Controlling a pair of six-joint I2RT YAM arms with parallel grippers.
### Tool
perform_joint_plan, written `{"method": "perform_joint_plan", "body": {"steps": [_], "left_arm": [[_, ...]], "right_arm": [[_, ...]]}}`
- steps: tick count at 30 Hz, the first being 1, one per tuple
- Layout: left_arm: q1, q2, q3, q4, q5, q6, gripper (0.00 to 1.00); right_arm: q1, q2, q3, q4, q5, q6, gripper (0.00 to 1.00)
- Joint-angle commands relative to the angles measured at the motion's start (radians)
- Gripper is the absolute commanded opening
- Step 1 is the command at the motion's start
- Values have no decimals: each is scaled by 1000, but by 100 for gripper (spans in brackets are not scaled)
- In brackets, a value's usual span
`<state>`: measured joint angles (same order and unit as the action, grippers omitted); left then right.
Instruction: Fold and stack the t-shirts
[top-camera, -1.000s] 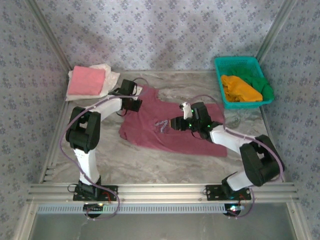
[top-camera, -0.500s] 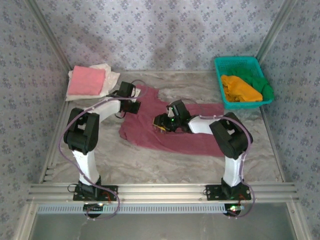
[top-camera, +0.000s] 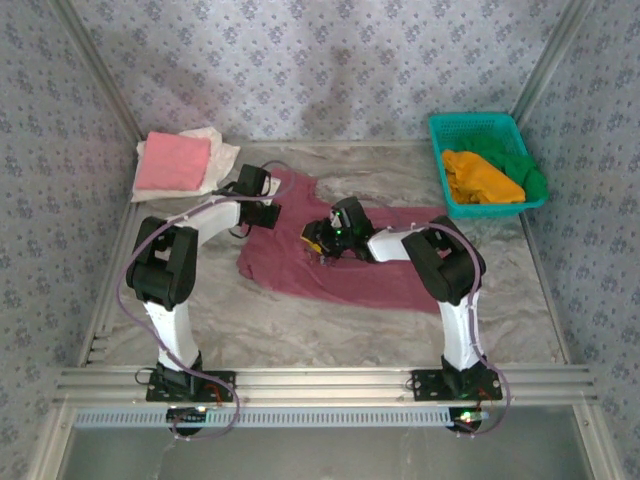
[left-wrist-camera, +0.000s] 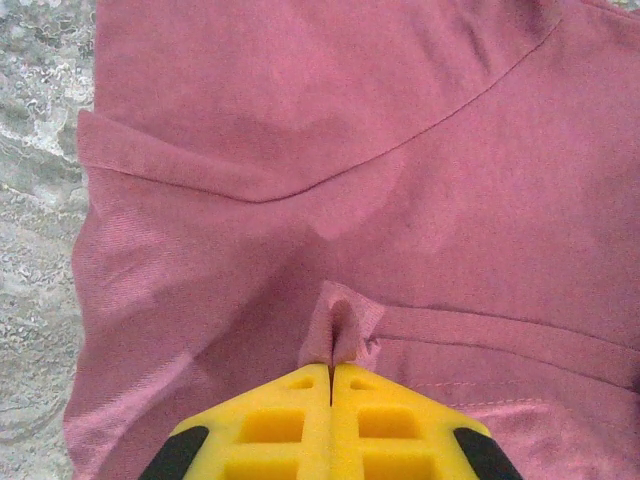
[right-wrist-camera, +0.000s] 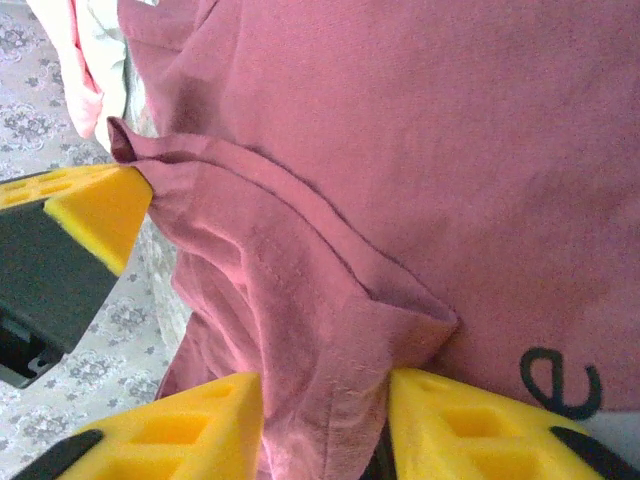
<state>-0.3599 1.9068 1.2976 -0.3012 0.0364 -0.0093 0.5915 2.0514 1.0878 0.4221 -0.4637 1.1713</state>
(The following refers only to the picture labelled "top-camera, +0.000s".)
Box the maroon printed t-shirt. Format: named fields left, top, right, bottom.
left=235, top=168, right=446, bottom=315

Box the folded cream t-shirt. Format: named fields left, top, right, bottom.
left=130, top=126, right=241, bottom=204

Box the folded pink t-shirt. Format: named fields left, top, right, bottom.
left=134, top=131, right=212, bottom=192

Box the orange t-shirt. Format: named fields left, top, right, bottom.
left=440, top=148, right=527, bottom=205

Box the teal plastic basket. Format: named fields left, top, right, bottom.
left=428, top=112, right=549, bottom=220

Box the green t-shirt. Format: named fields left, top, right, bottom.
left=457, top=137, right=549, bottom=199

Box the aluminium mounting rail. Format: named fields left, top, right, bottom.
left=54, top=366, right=599, bottom=405

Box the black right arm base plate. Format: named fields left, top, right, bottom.
left=410, top=368, right=504, bottom=402

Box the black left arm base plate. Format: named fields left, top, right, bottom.
left=145, top=370, right=237, bottom=404

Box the grey slotted cable duct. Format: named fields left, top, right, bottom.
left=73, top=405, right=459, bottom=430

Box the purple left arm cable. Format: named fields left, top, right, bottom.
left=115, top=159, right=296, bottom=444

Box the aluminium frame post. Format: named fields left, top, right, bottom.
left=512, top=0, right=599, bottom=129
left=52, top=0, right=149, bottom=144

